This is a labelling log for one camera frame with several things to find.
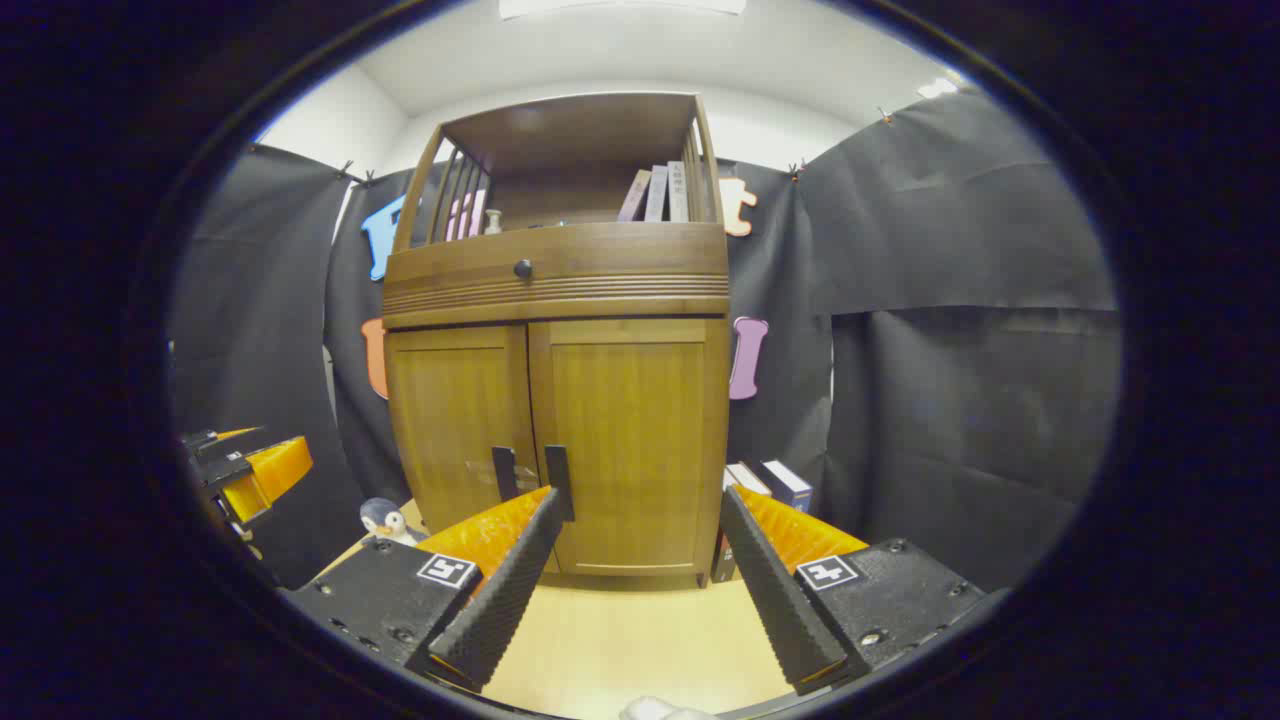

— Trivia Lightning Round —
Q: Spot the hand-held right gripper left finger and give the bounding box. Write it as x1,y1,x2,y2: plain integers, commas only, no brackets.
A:
283,486,567,694

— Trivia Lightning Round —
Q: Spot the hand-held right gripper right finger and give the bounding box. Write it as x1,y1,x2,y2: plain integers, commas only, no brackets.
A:
718,485,986,696

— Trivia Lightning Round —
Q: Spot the wooden shoe cabinet door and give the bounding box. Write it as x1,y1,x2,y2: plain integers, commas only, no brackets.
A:
528,318,729,579
385,325,536,536

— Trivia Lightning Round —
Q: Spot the wooden double-door shoe cabinet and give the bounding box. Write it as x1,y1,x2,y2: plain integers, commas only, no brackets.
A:
380,92,733,589

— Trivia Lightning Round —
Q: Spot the wooden cabinet drawer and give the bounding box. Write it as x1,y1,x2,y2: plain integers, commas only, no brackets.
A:
383,222,731,329

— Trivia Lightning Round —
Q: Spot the blue standing book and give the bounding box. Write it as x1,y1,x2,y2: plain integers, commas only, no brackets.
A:
748,458,813,514

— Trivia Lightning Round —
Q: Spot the penguin plush toy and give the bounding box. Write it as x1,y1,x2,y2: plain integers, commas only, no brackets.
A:
360,497,429,548

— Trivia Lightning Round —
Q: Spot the black backdrop cloth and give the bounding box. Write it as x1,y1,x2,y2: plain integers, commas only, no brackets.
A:
168,90,1123,593

